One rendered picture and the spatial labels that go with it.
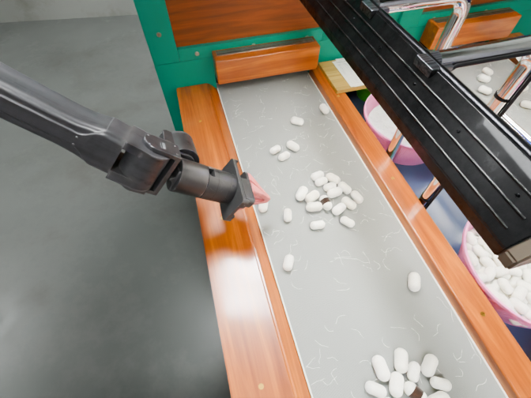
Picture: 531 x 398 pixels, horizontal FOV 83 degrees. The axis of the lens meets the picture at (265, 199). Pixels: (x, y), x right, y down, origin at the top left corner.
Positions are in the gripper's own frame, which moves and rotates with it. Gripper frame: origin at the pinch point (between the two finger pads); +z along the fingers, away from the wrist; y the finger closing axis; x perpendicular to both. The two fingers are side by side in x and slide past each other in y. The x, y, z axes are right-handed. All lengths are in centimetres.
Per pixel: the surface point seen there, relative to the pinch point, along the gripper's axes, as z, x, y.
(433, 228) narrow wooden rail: 28.2, -16.9, -12.5
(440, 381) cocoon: 18.3, -7.6, -36.9
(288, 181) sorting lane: 10.8, 0.6, 8.6
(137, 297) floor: 11, 96, 18
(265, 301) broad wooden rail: -0.4, 6.7, -18.3
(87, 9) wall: -23, 114, 288
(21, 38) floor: -60, 153, 264
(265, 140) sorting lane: 9.2, 1.8, 23.1
